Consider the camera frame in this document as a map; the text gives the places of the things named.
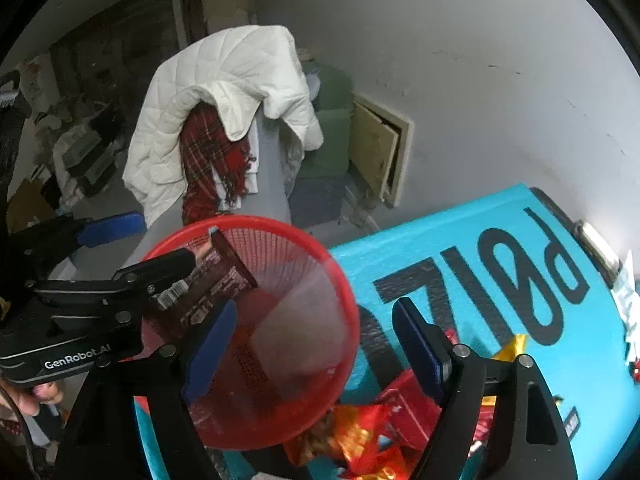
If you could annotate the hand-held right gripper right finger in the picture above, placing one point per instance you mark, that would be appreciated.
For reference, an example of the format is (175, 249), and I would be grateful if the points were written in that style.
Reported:
(420, 355)

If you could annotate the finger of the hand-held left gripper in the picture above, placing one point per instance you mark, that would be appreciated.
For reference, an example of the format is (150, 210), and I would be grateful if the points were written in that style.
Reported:
(160, 266)
(112, 229)

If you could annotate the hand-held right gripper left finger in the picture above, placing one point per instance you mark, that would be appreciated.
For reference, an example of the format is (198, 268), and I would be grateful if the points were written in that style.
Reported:
(210, 350)

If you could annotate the dark brown snack packet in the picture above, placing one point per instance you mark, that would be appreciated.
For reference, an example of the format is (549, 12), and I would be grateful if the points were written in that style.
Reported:
(215, 280)

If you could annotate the plain red snack packet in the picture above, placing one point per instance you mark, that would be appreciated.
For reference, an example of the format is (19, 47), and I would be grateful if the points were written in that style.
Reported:
(400, 410)

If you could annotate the yellow snack packet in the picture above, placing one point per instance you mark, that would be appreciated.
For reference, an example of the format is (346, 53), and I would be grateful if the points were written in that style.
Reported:
(512, 347)

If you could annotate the red mesh basket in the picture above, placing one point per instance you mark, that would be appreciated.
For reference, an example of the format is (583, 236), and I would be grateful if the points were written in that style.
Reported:
(300, 310)

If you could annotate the red gold snack packet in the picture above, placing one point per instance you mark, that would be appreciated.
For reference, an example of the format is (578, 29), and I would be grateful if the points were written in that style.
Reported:
(350, 435)

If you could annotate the person's left hand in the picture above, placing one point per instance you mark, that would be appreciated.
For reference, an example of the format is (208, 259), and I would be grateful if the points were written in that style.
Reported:
(36, 397)

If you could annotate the brown cardboard piece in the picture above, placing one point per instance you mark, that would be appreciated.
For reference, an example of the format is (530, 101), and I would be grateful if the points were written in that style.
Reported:
(27, 205)

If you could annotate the teal printed mat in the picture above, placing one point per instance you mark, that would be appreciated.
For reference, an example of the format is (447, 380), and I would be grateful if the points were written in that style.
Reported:
(360, 265)

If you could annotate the red plaid scarf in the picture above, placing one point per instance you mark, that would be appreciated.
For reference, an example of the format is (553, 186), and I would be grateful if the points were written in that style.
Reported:
(210, 145)

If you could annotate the grey upholstered chair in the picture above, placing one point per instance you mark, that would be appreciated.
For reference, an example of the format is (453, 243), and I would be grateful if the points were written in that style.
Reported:
(272, 170)

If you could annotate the white quilted jacket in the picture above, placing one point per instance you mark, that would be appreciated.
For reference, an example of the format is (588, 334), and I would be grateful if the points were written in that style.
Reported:
(225, 70)

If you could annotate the white plastic bag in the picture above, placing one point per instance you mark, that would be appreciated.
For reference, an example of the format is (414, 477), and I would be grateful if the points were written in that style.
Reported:
(625, 300)

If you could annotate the small red wrappers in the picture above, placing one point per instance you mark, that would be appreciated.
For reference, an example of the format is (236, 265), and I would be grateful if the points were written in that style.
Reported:
(636, 370)

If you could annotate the beige cardboard sheet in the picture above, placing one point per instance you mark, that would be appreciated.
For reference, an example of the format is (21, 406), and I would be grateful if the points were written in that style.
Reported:
(225, 2)

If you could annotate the wall hatch with wooden panel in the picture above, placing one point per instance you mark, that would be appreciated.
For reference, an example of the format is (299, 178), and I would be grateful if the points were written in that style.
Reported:
(380, 145)

